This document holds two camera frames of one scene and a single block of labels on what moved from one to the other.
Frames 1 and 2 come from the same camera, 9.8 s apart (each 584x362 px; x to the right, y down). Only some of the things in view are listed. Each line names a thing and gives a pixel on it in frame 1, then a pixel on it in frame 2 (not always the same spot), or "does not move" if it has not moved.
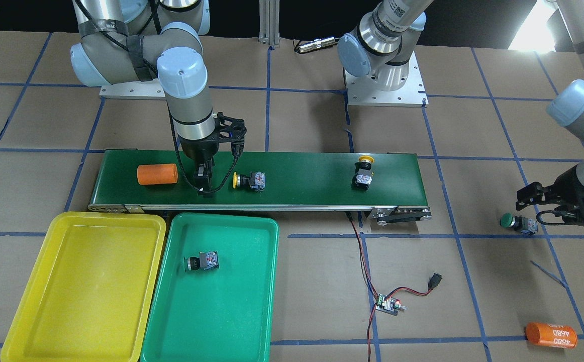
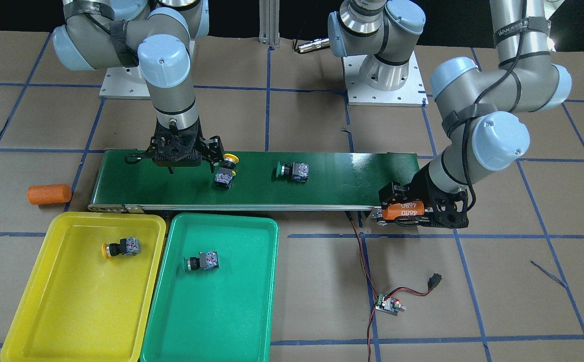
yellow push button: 363,178 to 224,176
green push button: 527,226 to 299,172
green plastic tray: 224,314 does not move
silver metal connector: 316,43 does not move
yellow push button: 256,180 to 129,246
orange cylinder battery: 556,335 to 405,209
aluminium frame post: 269,13 does not move
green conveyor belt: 384,186 does not move
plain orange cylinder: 154,174 to 48,194
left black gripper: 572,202 to 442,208
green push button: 206,261 does not move
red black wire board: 388,304 does not move
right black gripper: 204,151 to 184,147
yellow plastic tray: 89,293 does not move
